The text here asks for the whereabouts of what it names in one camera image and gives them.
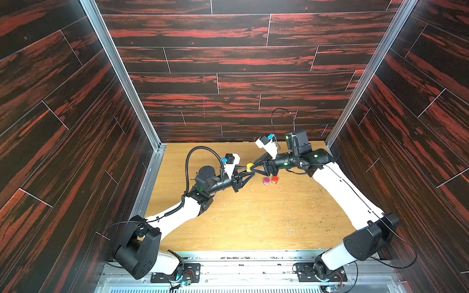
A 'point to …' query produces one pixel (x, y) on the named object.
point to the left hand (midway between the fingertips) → (253, 173)
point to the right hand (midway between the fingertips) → (256, 163)
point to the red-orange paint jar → (275, 179)
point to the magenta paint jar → (266, 180)
